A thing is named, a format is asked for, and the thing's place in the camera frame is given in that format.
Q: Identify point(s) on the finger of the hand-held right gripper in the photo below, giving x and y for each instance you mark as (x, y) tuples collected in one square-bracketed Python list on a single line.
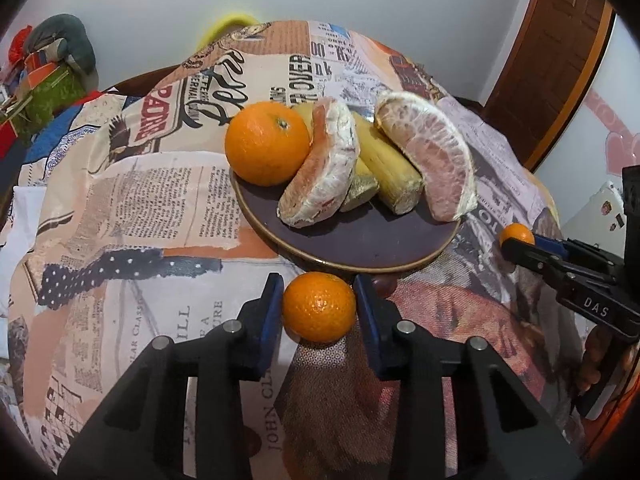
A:
[(550, 249), (525, 257)]

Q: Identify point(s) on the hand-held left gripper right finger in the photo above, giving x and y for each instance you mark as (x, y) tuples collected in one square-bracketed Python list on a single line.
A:
[(367, 320)]

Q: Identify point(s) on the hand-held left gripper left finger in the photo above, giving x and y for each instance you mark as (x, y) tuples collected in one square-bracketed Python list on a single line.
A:
[(270, 320)]

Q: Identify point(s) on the tiny tangerine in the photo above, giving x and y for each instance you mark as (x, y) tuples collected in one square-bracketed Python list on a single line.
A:
[(517, 234)]

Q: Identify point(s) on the small tangerine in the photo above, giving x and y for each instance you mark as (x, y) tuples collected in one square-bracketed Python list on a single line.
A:
[(320, 307)]

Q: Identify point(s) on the dark purple plate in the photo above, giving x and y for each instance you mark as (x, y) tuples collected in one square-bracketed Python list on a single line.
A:
[(370, 240)]

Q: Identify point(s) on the yellow sugarcane piece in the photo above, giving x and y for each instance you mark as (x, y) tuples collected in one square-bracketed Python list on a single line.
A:
[(390, 170), (360, 190)]

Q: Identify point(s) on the large peeled pomelo segment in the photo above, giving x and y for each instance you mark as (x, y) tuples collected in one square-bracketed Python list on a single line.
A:
[(440, 155)]

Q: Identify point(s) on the small peeled pomelo segment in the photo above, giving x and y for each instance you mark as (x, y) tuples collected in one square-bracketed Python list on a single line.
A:
[(325, 170)]

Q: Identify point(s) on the large orange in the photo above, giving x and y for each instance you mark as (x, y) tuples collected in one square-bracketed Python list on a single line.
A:
[(265, 142)]

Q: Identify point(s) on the person's right hand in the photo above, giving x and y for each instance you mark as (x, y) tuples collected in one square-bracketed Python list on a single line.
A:
[(592, 360)]

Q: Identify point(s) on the dark purple grape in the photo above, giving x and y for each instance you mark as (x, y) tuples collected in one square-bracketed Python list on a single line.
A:
[(387, 287)]

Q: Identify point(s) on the white object with red mark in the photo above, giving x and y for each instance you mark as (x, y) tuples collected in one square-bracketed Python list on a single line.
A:
[(595, 215)]

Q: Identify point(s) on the white heart print sliding door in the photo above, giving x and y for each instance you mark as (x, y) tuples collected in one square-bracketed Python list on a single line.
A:
[(595, 125)]

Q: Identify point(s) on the newspaper print blanket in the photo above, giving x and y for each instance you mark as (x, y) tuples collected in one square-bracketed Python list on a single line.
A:
[(150, 200)]

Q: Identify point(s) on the brown wooden door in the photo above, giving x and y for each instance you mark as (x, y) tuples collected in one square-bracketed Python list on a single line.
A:
[(550, 45)]

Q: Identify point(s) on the white cloth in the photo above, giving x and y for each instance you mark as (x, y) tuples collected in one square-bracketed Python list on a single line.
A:
[(17, 240)]

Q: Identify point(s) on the wooden bed footboard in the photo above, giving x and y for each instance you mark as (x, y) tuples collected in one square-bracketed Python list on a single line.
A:
[(132, 82)]

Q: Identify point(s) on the blue patchwork quilt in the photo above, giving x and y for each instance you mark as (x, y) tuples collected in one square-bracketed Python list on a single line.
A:
[(55, 135)]

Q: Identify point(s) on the yellow foam tube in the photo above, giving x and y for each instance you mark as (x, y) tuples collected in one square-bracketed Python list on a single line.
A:
[(225, 27)]

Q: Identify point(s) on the orange cardboard box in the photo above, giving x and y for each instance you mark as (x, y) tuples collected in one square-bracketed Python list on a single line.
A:
[(40, 67)]

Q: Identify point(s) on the red flower decoration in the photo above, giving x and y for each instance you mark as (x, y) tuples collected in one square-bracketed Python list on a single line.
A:
[(19, 42)]

